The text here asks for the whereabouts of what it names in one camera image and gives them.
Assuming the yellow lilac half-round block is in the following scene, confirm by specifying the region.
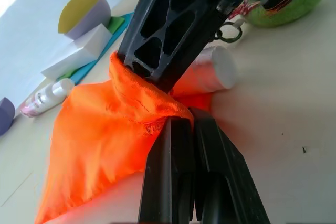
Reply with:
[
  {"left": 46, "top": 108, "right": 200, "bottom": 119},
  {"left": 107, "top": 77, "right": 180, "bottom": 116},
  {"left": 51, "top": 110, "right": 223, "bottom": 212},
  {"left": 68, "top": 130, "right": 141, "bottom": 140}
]
[{"left": 57, "top": 0, "right": 112, "bottom": 40}]

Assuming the orange fabric pouch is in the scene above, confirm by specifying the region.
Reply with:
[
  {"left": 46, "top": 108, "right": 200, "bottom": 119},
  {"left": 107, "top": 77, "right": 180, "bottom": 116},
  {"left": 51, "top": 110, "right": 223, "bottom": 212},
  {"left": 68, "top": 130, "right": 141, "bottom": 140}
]
[{"left": 34, "top": 52, "right": 214, "bottom": 224}]

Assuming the white foam block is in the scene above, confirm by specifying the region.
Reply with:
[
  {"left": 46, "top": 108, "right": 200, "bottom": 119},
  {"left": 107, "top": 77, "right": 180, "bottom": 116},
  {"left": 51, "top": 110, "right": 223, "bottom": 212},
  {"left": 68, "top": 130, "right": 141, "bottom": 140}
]
[{"left": 41, "top": 23, "right": 113, "bottom": 81}]

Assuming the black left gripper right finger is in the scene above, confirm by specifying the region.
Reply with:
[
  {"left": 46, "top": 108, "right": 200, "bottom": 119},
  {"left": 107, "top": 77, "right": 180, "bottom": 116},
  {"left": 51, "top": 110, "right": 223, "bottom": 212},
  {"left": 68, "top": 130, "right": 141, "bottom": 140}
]
[{"left": 190, "top": 107, "right": 271, "bottom": 224}]

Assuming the red white checked fabric item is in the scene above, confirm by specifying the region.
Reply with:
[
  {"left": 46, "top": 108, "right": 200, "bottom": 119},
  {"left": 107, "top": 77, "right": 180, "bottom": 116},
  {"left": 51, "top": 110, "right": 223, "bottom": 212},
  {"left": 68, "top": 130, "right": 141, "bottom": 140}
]
[{"left": 227, "top": 0, "right": 261, "bottom": 21}]

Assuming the white bottle with pink label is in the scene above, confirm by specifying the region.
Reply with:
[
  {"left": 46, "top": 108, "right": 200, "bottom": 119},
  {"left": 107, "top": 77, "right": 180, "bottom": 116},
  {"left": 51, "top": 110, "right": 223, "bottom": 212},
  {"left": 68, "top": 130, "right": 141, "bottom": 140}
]
[{"left": 19, "top": 78, "right": 76, "bottom": 118}]

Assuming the green foam sheet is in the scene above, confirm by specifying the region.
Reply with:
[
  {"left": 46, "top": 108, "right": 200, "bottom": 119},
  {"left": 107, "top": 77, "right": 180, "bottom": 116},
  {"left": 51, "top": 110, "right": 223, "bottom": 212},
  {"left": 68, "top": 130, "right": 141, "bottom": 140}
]
[{"left": 106, "top": 16, "right": 126, "bottom": 35}]

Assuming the purple rounded block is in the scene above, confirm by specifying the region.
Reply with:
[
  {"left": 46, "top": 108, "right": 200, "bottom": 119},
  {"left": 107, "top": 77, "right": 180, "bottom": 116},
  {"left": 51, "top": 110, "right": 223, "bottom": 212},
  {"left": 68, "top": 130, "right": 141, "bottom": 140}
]
[{"left": 0, "top": 97, "right": 16, "bottom": 136}]

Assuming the lime green fluffy pouch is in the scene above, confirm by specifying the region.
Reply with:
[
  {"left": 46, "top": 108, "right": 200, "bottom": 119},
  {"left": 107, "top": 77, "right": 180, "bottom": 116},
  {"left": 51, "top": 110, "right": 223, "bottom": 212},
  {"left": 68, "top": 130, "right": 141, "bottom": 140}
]
[{"left": 246, "top": 0, "right": 324, "bottom": 28}]

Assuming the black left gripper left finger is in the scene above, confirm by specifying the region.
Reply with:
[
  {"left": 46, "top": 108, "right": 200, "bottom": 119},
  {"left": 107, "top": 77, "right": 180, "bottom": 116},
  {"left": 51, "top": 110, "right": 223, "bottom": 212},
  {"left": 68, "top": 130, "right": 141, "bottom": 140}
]
[{"left": 138, "top": 117, "right": 197, "bottom": 224}]

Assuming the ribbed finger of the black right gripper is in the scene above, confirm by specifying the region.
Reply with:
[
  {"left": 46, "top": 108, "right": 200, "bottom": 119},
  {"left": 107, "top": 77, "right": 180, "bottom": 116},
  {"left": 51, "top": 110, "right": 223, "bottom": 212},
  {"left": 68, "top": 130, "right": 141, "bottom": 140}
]
[{"left": 117, "top": 0, "right": 266, "bottom": 93}]

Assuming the dark green key ring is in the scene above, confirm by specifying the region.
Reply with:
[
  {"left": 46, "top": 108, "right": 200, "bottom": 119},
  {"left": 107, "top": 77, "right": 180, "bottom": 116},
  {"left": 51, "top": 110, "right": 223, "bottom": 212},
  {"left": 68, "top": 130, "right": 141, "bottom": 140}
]
[{"left": 214, "top": 21, "right": 243, "bottom": 44}]

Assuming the white tube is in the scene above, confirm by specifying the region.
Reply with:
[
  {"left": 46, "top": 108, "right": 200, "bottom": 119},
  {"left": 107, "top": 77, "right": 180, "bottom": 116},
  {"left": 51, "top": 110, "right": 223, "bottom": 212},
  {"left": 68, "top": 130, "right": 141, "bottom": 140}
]
[{"left": 190, "top": 46, "right": 239, "bottom": 93}]

